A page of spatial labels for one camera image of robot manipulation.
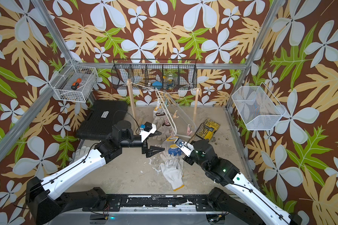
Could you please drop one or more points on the wooden drying rack frame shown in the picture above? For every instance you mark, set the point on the wooden drying rack frame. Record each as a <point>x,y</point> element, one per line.
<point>132,103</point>

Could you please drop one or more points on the white wire basket left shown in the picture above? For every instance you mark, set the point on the white wire basket left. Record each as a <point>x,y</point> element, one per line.
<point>67,75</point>

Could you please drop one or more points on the clear glass jar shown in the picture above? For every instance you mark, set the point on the clear glass jar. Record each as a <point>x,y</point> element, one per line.
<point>170,81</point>

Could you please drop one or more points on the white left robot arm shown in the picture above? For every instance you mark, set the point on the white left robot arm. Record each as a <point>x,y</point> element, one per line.
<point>48,197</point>

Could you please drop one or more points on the black plastic tool case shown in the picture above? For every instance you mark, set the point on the black plastic tool case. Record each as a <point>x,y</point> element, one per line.
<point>102,116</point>

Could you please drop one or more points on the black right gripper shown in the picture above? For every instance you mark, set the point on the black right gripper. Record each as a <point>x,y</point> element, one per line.
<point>188,159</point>

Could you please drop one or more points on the aluminium frame post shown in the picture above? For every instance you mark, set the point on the aluminium frame post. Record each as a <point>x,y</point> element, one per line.
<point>28,117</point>
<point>264,30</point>

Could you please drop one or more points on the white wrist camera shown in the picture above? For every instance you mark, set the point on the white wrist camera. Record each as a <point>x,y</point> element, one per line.
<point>184,146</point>
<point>146,130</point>

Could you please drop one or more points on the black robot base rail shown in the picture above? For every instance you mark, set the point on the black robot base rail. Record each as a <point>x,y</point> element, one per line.
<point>117,202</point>

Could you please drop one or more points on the black wire basket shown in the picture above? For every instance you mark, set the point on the black wire basket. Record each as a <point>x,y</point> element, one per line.
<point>143,72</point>

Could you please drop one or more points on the blue object in basket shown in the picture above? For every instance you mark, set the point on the blue object in basket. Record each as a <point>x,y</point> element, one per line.
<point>157,84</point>

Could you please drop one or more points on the beige cotton glove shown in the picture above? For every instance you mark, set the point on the beige cotton glove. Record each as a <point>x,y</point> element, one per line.
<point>159,116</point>

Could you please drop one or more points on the white yellow cuff glove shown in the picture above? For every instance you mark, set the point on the white yellow cuff glove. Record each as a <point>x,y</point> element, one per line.
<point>172,169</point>
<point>169,143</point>

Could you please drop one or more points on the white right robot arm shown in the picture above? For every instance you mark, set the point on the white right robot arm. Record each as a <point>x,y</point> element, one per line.
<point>254,208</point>

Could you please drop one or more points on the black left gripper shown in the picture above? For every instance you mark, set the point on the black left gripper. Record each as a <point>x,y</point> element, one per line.
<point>149,152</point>

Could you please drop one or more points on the white mesh basket right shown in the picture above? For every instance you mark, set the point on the white mesh basket right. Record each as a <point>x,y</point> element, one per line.
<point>258,107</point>

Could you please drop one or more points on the white glove behind left arm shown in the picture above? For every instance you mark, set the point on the white glove behind left arm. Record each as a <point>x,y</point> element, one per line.
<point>79,153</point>

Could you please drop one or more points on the white clip hanger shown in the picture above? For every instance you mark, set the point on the white clip hanger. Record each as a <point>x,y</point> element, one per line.
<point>181,121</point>

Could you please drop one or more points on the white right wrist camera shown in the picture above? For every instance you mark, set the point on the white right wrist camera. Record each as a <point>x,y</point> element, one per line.
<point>184,146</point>

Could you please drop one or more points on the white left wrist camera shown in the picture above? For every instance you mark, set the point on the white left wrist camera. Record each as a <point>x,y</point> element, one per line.
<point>146,130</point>

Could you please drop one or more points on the yellow screwdriver bit set case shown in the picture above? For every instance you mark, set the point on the yellow screwdriver bit set case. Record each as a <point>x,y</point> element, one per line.
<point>207,129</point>

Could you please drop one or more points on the aluminium frame post left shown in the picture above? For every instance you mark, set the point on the aluminium frame post left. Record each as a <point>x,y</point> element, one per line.
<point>28,117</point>

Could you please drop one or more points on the aluminium frame post right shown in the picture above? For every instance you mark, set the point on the aluminium frame post right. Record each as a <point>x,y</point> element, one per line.
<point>264,30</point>

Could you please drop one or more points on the blue dotted yellow cuff glove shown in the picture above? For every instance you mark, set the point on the blue dotted yellow cuff glove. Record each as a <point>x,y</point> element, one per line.
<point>166,131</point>

